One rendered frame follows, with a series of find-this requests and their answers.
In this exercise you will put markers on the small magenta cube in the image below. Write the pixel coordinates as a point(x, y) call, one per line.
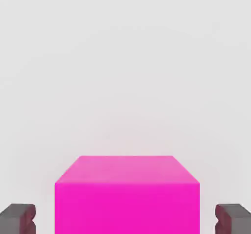
point(127, 202)

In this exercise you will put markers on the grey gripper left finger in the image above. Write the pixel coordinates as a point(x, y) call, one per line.
point(14, 219)

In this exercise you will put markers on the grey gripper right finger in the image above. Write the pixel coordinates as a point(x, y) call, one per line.
point(234, 219)

